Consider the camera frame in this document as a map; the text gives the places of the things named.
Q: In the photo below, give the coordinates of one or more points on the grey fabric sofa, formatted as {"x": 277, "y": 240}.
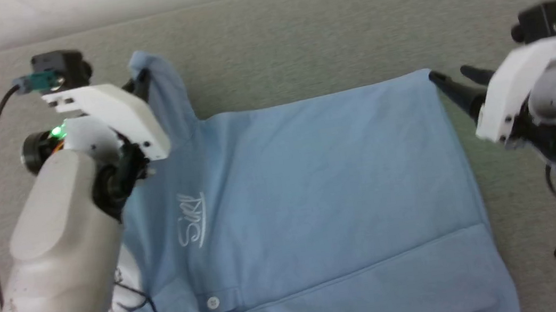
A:
{"x": 295, "y": 41}

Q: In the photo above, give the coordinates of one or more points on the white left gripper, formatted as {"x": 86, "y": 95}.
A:
{"x": 128, "y": 116}

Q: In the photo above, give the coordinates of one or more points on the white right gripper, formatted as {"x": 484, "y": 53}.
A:
{"x": 509, "y": 80}

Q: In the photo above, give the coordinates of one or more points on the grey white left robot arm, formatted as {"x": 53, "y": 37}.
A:
{"x": 52, "y": 234}

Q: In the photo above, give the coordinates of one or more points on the light blue polo shirt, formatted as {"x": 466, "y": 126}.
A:
{"x": 316, "y": 199}

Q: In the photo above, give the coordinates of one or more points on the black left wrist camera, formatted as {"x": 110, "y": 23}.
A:
{"x": 59, "y": 64}

